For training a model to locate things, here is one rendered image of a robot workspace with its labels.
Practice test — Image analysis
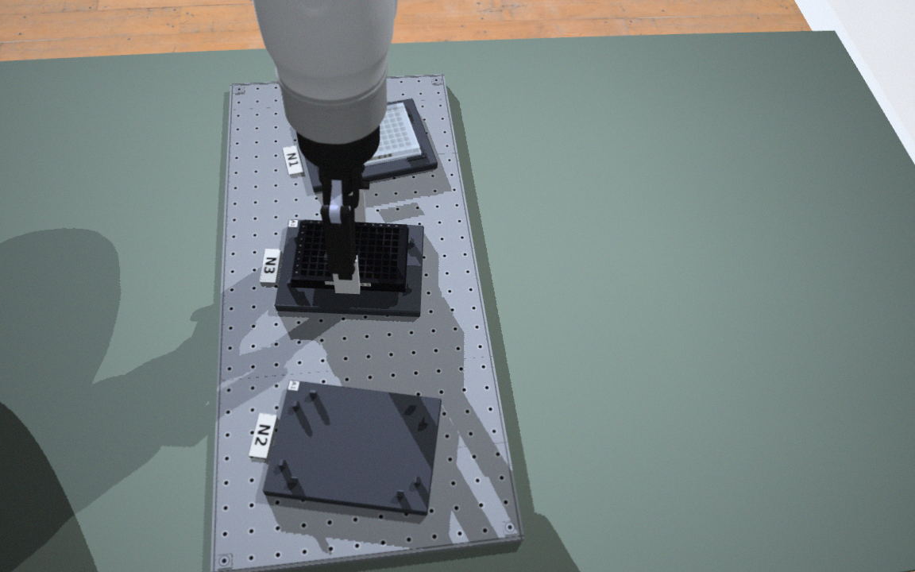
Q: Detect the white label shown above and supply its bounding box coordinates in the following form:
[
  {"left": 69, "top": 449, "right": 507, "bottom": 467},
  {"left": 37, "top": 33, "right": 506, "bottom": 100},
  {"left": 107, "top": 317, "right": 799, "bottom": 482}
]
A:
[
  {"left": 249, "top": 413, "right": 277, "bottom": 458},
  {"left": 283, "top": 145, "right": 303, "bottom": 175},
  {"left": 260, "top": 249, "right": 281, "bottom": 283}
]

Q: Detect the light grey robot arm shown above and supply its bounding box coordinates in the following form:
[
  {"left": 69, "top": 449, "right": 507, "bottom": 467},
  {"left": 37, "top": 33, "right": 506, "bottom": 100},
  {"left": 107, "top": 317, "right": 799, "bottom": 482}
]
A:
[{"left": 253, "top": 0, "right": 398, "bottom": 144}]

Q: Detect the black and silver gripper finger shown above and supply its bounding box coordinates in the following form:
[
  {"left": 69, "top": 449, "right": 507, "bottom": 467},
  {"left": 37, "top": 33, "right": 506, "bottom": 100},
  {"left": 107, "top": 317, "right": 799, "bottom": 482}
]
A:
[
  {"left": 354, "top": 165, "right": 370, "bottom": 222},
  {"left": 319, "top": 166, "right": 361, "bottom": 294}
]

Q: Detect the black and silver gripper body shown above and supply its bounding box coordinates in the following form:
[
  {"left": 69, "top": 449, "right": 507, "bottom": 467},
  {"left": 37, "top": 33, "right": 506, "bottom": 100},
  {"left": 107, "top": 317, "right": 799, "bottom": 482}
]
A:
[{"left": 296, "top": 126, "right": 380, "bottom": 195}]

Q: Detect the black well plate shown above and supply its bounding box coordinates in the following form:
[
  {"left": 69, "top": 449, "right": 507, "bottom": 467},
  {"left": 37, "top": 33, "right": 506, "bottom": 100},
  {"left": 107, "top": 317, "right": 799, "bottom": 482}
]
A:
[{"left": 291, "top": 219, "right": 409, "bottom": 292}]

